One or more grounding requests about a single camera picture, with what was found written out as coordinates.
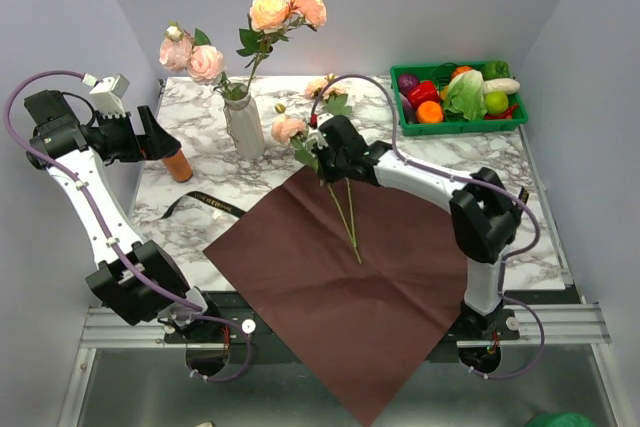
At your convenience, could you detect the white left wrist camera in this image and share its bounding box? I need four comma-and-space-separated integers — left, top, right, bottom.
89, 74, 130, 118

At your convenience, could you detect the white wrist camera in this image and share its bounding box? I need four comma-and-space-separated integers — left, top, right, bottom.
306, 128, 328, 150
89, 74, 130, 118

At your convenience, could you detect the aluminium extrusion rail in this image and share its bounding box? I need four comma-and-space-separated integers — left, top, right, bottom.
80, 304, 611, 349

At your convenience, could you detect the green toy lettuce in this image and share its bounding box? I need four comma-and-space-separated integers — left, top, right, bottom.
443, 70, 487, 122

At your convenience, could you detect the pink rose stem with bud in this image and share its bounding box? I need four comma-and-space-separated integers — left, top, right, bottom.
271, 103, 362, 264

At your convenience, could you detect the green object at bottom edge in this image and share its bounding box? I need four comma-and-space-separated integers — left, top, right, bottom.
525, 412, 595, 427

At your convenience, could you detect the light pink rose stem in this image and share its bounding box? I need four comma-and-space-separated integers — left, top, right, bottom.
158, 22, 249, 101

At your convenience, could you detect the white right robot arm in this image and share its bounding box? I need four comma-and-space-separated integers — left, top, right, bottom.
309, 114, 522, 339

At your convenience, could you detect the white toy radish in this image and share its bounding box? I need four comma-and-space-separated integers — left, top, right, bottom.
483, 78, 521, 95

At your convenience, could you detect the green toy bell pepper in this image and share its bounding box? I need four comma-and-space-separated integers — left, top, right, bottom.
481, 60, 511, 81

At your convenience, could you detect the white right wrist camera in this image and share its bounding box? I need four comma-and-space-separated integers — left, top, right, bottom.
306, 128, 328, 150

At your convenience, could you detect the red toy bell pepper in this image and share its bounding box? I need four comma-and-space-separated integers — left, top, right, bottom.
407, 80, 441, 110

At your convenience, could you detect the purple toy onion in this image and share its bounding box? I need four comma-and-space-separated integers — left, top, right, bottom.
396, 73, 421, 96

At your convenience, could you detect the orange bottle with blue cap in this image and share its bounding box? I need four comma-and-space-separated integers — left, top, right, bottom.
162, 149, 193, 183

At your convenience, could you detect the red wrapping paper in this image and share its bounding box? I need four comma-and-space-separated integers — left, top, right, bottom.
205, 168, 467, 426

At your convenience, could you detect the peach rose stem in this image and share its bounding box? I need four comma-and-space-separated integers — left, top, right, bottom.
237, 0, 328, 87
305, 74, 359, 256

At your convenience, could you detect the white ribbed ceramic vase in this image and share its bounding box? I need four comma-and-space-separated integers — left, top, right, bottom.
223, 94, 265, 160

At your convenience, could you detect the orange toy fruit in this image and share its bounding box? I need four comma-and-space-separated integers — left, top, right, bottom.
416, 101, 444, 124

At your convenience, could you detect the green plastic basket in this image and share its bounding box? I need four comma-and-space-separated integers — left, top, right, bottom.
390, 62, 529, 137

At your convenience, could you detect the green toy lime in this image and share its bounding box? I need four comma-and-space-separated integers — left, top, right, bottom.
484, 91, 509, 115

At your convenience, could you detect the red toy chili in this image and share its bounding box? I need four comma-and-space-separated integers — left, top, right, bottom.
484, 104, 519, 120

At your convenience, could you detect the orange toy carrot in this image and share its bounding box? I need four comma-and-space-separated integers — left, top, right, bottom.
451, 65, 472, 79

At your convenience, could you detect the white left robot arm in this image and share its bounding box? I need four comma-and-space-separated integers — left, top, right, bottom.
24, 90, 222, 342

